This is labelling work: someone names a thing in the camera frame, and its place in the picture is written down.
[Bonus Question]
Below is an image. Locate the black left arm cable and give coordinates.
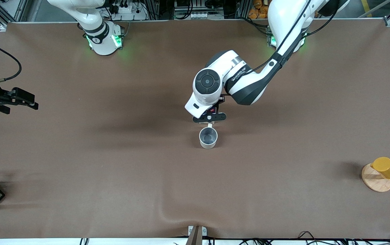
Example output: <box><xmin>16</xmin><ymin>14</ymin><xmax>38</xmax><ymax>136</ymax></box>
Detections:
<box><xmin>246</xmin><ymin>0</ymin><xmax>339</xmax><ymax>75</ymax></box>

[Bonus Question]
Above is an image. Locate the bag of orange buns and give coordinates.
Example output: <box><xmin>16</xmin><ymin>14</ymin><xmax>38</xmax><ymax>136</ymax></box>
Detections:
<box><xmin>248</xmin><ymin>0</ymin><xmax>271</xmax><ymax>19</ymax></box>

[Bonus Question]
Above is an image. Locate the round wooden cup stand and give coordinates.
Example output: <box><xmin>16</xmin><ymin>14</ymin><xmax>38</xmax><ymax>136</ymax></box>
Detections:
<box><xmin>361</xmin><ymin>163</ymin><xmax>390</xmax><ymax>193</ymax></box>

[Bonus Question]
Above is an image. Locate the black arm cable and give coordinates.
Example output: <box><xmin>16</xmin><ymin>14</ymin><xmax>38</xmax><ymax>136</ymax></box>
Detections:
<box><xmin>0</xmin><ymin>43</ymin><xmax>22</xmax><ymax>85</ymax></box>
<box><xmin>246</xmin><ymin>0</ymin><xmax>339</xmax><ymax>75</ymax></box>

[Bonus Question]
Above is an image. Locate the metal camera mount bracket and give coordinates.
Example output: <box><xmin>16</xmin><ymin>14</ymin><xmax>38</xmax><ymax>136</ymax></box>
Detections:
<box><xmin>185</xmin><ymin>225</ymin><xmax>208</xmax><ymax>245</ymax></box>

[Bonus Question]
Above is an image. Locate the white socket bar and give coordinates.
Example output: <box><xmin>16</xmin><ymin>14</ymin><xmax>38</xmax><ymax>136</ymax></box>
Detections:
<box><xmin>174</xmin><ymin>11</ymin><xmax>225</xmax><ymax>20</ymax></box>

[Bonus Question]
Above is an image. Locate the white power strip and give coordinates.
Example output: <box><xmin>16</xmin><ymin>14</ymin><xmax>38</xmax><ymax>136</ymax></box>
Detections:
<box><xmin>106</xmin><ymin>0</ymin><xmax>149</xmax><ymax>21</ymax></box>

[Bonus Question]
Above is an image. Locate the yellow plastic cup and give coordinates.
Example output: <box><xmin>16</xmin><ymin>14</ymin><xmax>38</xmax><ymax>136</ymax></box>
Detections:
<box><xmin>371</xmin><ymin>157</ymin><xmax>390</xmax><ymax>180</ymax></box>

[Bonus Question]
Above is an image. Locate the grey-white ribbed mug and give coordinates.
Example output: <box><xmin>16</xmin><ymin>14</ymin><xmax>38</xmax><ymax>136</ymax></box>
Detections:
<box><xmin>199</xmin><ymin>123</ymin><xmax>218</xmax><ymax>149</ymax></box>

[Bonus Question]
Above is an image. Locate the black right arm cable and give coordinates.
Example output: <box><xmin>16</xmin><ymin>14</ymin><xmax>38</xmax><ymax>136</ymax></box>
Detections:
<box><xmin>0</xmin><ymin>43</ymin><xmax>22</xmax><ymax>85</ymax></box>

